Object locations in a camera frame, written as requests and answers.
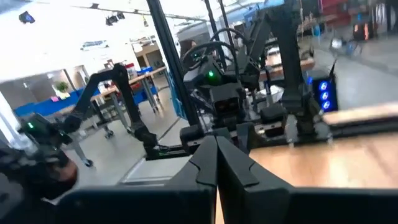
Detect red tool cabinet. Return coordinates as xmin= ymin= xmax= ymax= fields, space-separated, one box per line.
xmin=320 ymin=0 xmax=352 ymax=26

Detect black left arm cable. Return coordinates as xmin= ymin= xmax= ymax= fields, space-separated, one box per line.
xmin=182 ymin=27 xmax=241 ymax=74

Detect potted green plant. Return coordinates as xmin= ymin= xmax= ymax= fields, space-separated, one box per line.
xmin=54 ymin=81 xmax=70 ymax=95

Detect black ceiling spotlights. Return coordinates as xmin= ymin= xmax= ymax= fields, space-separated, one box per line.
xmin=104 ymin=11 xmax=126 ymax=27

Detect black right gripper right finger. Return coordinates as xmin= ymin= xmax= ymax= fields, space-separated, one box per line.
xmin=216 ymin=136 xmax=398 ymax=224

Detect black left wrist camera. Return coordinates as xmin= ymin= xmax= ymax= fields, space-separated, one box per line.
xmin=214 ymin=95 xmax=243 ymax=115

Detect black computer tower glowing fans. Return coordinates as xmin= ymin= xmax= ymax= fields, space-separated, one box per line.
xmin=306 ymin=58 xmax=339 ymax=113

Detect blue low partition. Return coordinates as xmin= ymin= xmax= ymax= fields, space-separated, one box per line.
xmin=14 ymin=88 xmax=100 ymax=118

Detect black computer tower red lights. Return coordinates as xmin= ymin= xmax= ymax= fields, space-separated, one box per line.
xmin=353 ymin=23 xmax=371 ymax=41

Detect person's hand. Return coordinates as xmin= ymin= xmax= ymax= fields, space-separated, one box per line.
xmin=54 ymin=160 xmax=79 ymax=194

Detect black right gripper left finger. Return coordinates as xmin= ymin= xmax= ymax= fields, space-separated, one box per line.
xmin=57 ymin=136 xmax=218 ymax=224

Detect wire floor fan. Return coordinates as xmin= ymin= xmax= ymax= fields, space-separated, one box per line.
xmin=329 ymin=37 xmax=358 ymax=57

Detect small wooden workbench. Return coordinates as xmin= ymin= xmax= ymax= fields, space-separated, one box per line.
xmin=259 ymin=57 xmax=315 ymax=80

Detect long wooden workbench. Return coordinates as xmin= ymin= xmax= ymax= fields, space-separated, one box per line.
xmin=93 ymin=66 xmax=170 ymax=139

